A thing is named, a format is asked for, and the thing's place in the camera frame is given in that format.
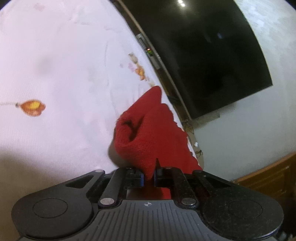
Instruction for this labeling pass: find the red knitted garment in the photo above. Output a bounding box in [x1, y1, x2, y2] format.
[114, 86, 201, 199]

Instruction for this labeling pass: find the silver set-top box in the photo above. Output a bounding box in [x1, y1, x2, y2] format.
[136, 34, 161, 70]

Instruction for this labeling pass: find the wooden tv stand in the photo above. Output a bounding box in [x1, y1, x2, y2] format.
[155, 68, 205, 169]

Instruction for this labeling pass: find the white floral bed sheet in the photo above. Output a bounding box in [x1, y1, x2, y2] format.
[1, 1, 161, 240]

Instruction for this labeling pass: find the large black television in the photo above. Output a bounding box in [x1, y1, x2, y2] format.
[114, 1, 273, 120]

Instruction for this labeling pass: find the brown wooden door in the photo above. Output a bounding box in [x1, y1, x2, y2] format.
[233, 152, 295, 210]

